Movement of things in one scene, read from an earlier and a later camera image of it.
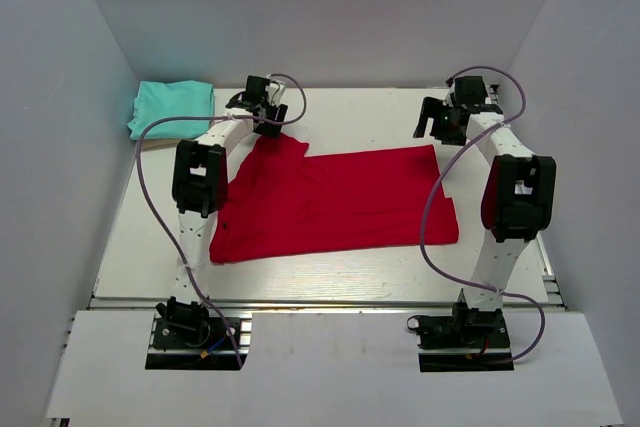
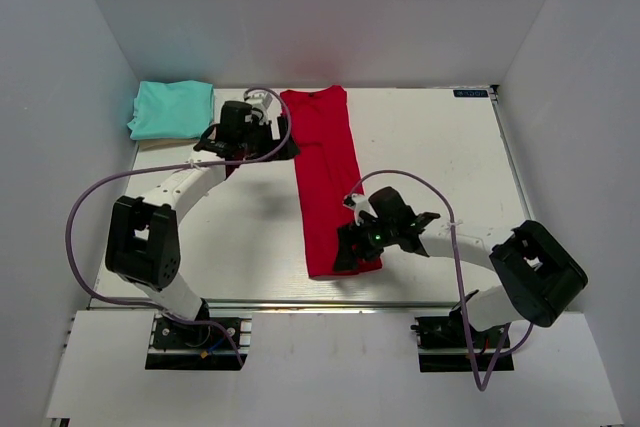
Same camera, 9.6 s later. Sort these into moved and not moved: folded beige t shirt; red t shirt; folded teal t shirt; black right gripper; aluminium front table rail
Moved: red t shirt; black right gripper
Not moved: folded beige t shirt; aluminium front table rail; folded teal t shirt
